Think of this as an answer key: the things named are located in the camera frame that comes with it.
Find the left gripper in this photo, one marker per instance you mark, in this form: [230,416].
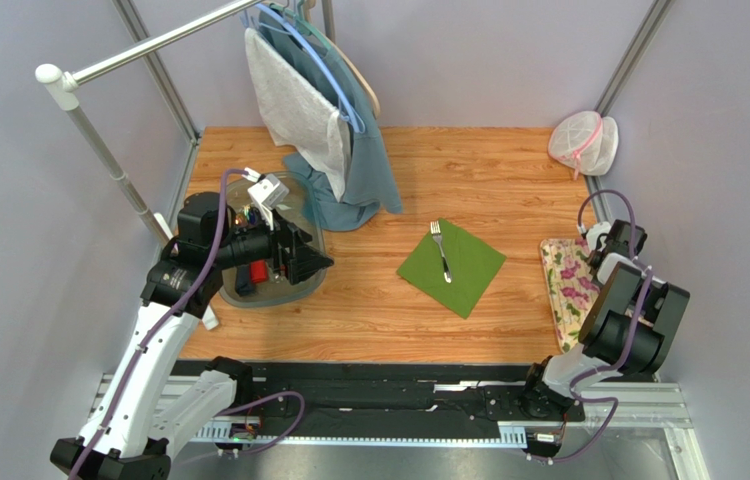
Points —
[301,260]

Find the silver fork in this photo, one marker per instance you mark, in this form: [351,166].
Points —
[437,237]

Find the green paper napkin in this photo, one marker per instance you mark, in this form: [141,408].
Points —
[474,264]

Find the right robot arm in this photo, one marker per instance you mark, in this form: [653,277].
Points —
[629,328]

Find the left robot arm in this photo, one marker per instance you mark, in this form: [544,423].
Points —
[127,437]

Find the clear plastic container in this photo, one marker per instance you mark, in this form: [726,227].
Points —
[298,207]

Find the iridescent utensil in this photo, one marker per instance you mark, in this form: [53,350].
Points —
[246,217]

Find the blue-grey hanging shirt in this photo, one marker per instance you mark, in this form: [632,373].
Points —
[371,185]

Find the grey hanging towel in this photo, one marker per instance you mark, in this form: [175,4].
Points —
[297,114]

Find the blue clothes hanger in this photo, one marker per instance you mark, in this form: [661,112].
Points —
[348,112]

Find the green clothes hanger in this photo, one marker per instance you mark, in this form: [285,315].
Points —
[298,13]

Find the wooden clothes hanger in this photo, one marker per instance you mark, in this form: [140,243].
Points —
[329,33]

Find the metal clothes rack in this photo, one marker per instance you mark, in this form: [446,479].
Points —
[62,86]

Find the floral tray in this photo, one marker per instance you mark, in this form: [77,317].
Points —
[571,291]

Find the white mesh laundry bag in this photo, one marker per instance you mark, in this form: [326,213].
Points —
[585,142]

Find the red handled utensil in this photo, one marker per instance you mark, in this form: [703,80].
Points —
[258,272]

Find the dark blue handled utensil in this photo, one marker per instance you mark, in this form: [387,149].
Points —
[244,285]

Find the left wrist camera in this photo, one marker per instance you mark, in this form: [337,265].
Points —
[266,193]

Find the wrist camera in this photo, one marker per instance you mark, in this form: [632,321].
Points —
[608,245]
[266,193]

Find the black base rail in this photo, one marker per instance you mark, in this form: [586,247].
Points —
[386,402]

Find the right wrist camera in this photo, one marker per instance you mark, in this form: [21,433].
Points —
[608,245]

